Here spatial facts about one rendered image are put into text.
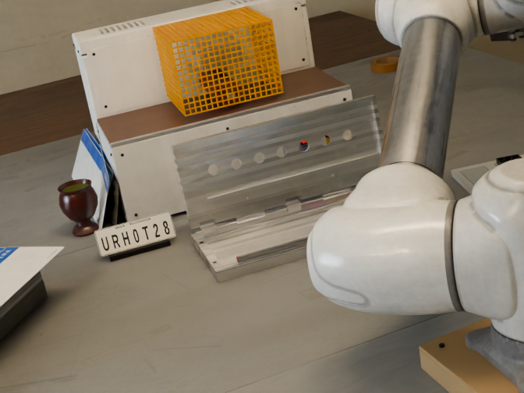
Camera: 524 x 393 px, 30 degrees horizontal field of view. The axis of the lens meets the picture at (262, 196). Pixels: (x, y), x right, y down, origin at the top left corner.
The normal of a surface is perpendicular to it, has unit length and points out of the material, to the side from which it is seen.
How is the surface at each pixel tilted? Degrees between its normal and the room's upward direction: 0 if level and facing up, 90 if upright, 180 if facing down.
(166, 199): 90
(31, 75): 90
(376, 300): 110
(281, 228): 0
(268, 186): 79
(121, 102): 90
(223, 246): 0
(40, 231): 0
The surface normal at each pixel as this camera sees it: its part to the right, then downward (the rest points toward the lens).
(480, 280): -0.37, 0.36
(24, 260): -0.16, -0.91
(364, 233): -0.41, -0.43
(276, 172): 0.25, 0.13
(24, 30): 0.37, 0.29
